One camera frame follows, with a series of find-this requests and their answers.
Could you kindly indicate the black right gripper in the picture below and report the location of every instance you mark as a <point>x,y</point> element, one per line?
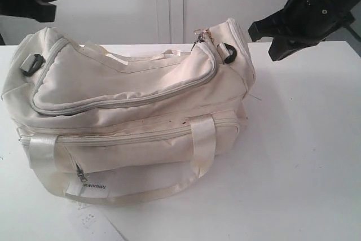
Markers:
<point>302,22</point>

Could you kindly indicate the cream fabric duffel bag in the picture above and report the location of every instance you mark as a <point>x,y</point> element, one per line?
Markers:
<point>152,124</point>

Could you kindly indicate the white paper hang tag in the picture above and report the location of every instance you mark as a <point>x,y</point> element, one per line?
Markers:
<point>95,186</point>

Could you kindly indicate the small white price tag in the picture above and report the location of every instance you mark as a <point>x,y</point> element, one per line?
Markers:
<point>89,220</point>

